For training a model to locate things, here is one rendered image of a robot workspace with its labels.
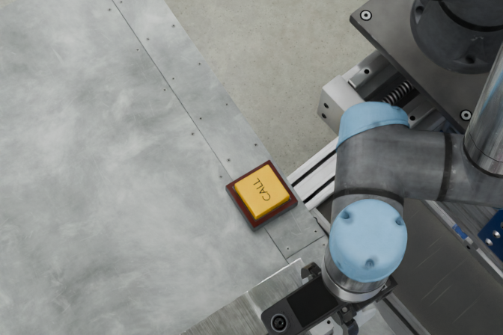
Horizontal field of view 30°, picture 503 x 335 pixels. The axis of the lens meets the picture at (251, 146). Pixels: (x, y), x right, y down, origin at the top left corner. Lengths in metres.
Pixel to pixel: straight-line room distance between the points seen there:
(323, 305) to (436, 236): 0.98
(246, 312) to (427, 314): 0.79
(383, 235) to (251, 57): 1.51
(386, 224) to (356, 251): 0.04
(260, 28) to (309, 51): 0.14
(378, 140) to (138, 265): 0.53
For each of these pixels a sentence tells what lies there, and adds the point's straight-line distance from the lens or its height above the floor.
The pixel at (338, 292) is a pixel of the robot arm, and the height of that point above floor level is 1.13.
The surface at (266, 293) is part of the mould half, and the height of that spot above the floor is 0.89.
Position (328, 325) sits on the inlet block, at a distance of 1.26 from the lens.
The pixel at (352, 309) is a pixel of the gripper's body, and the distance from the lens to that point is 1.15.
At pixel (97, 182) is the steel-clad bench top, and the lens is 1.44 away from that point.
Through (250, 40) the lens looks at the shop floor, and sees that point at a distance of 2.43.
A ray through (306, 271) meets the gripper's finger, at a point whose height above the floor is 1.00.
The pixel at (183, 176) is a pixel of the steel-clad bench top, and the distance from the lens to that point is 1.44.
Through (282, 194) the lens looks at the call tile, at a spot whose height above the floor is 0.84.
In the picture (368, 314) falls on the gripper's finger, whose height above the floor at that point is 0.95.
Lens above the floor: 2.15
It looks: 69 degrees down
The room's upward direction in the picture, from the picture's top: 3 degrees clockwise
